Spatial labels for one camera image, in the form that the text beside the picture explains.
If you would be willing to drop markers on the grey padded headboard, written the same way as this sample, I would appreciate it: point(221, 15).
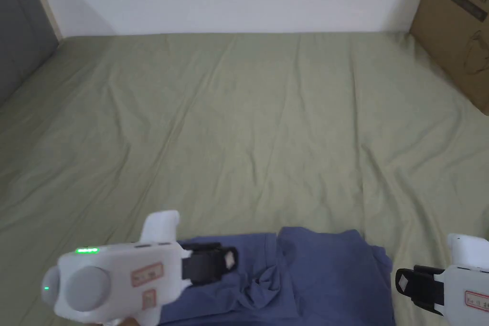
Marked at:
point(19, 24)

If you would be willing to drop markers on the dark blue shirt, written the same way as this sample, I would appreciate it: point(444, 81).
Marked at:
point(313, 280)

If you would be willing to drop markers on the person's left hand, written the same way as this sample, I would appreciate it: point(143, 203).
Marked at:
point(128, 322)

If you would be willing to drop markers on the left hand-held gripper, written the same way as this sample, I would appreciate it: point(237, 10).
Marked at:
point(114, 276)

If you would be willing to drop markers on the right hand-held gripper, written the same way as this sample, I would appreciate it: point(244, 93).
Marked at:
point(468, 280)

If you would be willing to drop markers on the brown cardboard carton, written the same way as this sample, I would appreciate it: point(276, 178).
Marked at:
point(454, 24)

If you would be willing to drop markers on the bed with pale green sheet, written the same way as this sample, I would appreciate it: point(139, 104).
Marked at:
point(237, 119)

